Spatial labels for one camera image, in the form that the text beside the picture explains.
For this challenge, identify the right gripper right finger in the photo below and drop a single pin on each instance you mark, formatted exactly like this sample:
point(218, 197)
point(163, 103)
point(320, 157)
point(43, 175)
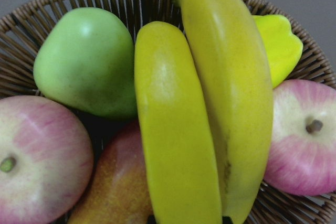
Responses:
point(226, 220)

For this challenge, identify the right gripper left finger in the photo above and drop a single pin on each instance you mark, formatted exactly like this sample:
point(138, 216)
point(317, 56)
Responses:
point(151, 219)

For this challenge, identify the brown wicker basket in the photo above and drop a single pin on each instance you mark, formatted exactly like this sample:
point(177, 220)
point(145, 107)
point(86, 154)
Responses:
point(24, 30)

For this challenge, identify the orange mango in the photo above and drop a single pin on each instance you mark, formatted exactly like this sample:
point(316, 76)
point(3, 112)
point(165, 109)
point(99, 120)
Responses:
point(118, 192)

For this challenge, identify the yellow banana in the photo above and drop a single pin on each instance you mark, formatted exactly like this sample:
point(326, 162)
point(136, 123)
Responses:
point(233, 69)
point(178, 148)

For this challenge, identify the pink apple near end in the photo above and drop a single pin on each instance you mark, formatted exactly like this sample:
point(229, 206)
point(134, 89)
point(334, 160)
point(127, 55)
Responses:
point(302, 154)

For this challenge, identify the pink apple end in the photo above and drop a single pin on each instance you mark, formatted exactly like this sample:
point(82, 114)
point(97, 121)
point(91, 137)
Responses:
point(302, 154)
point(52, 155)

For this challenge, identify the pink apple far end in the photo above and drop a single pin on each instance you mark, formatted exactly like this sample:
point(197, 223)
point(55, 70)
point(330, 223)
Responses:
point(52, 155)

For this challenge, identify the green pear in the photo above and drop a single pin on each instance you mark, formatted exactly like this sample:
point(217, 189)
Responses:
point(86, 62)

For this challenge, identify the yellow starfruit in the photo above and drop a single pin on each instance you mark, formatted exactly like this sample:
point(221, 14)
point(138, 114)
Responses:
point(283, 47)

